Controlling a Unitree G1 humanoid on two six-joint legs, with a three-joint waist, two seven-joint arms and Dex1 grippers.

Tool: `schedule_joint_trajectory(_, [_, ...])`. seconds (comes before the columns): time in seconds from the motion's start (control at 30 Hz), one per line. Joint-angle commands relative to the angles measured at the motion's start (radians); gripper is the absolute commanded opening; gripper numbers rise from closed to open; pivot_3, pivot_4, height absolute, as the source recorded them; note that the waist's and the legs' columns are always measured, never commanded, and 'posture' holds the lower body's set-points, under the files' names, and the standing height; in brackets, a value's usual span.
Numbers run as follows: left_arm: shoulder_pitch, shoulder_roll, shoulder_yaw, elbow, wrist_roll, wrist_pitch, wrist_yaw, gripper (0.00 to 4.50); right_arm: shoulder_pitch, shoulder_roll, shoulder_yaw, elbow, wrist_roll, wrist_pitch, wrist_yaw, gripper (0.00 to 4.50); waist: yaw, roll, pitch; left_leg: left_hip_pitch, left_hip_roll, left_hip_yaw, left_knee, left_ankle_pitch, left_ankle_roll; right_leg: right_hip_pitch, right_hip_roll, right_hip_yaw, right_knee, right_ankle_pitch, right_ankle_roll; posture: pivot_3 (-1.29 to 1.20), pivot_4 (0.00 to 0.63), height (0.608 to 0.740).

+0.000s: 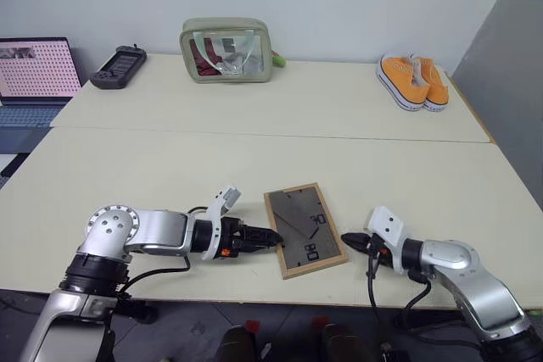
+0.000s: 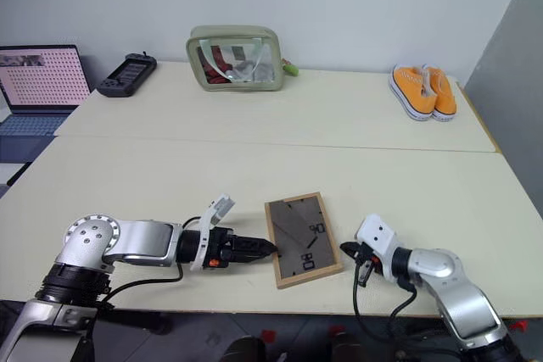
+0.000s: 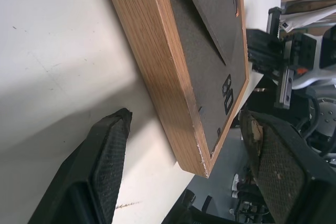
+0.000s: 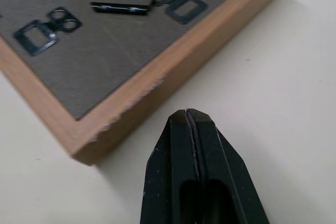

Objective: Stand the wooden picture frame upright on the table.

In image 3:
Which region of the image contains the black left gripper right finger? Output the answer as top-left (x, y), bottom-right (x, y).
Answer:
top-left (239, 110), bottom-right (336, 224)

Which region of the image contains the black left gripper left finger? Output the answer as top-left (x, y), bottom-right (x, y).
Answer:
top-left (27, 107), bottom-right (133, 224)

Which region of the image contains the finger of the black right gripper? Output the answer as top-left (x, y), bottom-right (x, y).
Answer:
top-left (246, 28), bottom-right (286, 74)

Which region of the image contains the wooden picture frame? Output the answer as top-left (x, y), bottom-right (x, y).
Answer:
top-left (101, 0), bottom-right (250, 179)

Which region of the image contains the white crumpled sheet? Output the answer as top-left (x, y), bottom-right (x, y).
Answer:
top-left (280, 3), bottom-right (336, 32)

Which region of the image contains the silver robot body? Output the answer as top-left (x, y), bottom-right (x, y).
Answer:
top-left (312, 95), bottom-right (336, 158)

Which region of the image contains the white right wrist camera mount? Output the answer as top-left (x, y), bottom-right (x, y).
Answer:
top-left (290, 26), bottom-right (336, 90)

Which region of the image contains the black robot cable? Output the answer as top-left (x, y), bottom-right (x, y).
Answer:
top-left (296, 91), bottom-right (322, 143)

